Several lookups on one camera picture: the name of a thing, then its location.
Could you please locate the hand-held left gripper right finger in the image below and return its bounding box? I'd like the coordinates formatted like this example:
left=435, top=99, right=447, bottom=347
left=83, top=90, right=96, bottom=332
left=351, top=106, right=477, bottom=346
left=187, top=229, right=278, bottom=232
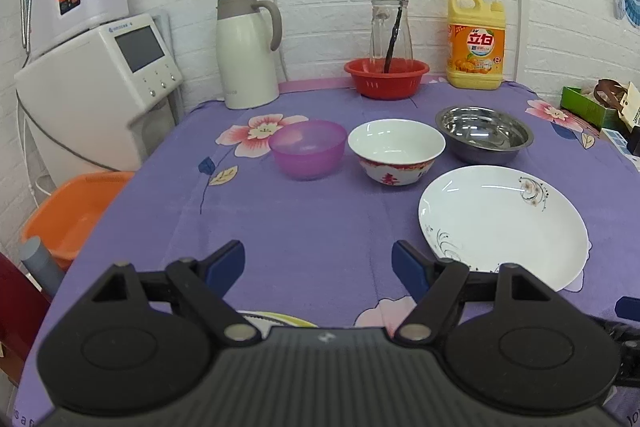
left=392, top=241, right=548, bottom=343

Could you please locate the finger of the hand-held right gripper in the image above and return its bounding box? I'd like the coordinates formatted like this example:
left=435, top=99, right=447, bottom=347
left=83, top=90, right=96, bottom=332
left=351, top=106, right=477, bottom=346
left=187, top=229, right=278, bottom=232
left=590, top=296, right=640, bottom=388

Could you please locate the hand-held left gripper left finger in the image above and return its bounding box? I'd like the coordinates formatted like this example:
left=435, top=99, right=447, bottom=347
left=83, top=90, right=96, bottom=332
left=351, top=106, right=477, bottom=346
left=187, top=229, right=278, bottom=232
left=92, top=241, right=261, bottom=345

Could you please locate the white plate floral print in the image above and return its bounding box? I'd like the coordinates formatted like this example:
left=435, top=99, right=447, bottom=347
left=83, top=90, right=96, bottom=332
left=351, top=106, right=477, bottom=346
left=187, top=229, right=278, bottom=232
left=418, top=165, right=591, bottom=293

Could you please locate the white ceramic bowl red print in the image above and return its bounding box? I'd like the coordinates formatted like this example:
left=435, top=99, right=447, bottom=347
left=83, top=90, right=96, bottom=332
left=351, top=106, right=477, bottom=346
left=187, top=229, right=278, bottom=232
left=348, top=119, right=447, bottom=188

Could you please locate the purple plastic bowl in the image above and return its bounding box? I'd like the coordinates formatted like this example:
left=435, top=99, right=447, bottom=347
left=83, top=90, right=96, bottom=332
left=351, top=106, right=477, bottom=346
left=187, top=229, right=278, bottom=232
left=268, top=120, right=348, bottom=181

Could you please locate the stainless steel bowl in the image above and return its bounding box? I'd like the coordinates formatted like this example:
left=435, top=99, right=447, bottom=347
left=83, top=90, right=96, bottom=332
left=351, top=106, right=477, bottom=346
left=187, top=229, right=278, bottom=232
left=435, top=105, right=535, bottom=166

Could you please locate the plate with yellow-green rim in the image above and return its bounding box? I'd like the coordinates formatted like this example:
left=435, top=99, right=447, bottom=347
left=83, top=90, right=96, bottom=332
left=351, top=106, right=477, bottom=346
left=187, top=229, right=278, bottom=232
left=235, top=309, right=318, bottom=330

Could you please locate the purple floral tablecloth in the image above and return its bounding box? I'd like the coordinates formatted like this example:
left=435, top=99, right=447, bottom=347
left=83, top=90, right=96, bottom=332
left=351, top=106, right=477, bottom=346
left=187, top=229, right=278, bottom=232
left=15, top=79, right=640, bottom=427

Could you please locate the orange plastic basin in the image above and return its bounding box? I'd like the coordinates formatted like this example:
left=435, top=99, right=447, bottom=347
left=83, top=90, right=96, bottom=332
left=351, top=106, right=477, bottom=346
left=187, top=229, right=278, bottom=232
left=21, top=172, right=136, bottom=270

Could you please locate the white and blue box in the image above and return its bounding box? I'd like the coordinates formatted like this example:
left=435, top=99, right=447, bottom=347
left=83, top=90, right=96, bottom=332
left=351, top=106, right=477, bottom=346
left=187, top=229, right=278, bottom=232
left=599, top=127, right=640, bottom=158

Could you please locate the red plastic basket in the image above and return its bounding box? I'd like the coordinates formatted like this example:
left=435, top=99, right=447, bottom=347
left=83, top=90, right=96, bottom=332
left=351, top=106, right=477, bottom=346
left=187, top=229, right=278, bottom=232
left=344, top=58, right=431, bottom=100

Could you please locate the grey pipe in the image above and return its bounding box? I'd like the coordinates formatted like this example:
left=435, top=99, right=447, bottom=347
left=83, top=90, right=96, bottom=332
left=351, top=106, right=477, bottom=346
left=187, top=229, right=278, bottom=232
left=21, top=237, right=66, bottom=298

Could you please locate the paper tag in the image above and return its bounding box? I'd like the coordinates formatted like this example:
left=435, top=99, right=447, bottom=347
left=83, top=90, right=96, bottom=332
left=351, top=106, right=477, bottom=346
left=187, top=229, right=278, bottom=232
left=619, top=84, right=640, bottom=128

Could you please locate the white thermos jug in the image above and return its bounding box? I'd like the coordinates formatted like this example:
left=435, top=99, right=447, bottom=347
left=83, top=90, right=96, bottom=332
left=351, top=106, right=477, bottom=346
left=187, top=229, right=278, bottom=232
left=216, top=0, right=283, bottom=110

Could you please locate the green box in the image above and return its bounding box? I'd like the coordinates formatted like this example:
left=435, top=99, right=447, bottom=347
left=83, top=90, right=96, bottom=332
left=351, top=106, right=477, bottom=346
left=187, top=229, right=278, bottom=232
left=560, top=86, right=623, bottom=130

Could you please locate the red furniture panel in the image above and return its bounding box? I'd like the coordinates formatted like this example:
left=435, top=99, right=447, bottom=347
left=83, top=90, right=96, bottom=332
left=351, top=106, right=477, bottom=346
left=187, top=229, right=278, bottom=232
left=0, top=252, right=53, bottom=408

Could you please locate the white appliance with screen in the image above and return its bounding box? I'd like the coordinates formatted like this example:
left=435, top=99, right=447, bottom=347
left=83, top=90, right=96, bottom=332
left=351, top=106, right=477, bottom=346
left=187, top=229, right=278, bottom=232
left=14, top=13, right=183, bottom=172

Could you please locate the brown leather item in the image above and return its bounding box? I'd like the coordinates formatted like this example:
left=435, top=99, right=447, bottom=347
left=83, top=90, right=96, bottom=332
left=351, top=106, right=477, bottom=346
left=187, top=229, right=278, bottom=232
left=594, top=78, right=631, bottom=108

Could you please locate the yellow detergent pump bottle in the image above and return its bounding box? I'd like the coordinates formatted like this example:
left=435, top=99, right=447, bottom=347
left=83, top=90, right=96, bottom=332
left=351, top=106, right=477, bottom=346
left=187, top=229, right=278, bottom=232
left=446, top=0, right=513, bottom=90

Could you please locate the glass pitcher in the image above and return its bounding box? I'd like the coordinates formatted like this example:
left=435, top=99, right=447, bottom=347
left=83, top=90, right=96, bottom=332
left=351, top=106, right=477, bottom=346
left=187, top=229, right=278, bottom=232
left=369, top=0, right=414, bottom=74

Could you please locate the black stirring stick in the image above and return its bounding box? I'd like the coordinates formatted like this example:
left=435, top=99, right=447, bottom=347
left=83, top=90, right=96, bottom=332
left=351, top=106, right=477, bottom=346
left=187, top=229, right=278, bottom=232
left=384, top=0, right=408, bottom=74

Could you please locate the grey appliance cable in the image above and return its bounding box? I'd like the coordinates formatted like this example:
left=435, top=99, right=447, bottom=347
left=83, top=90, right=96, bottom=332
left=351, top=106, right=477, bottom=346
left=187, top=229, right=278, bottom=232
left=16, top=89, right=118, bottom=171

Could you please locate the metal hose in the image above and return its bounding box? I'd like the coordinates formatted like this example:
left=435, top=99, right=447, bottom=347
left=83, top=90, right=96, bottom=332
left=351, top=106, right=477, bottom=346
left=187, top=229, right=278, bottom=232
left=20, top=0, right=37, bottom=52

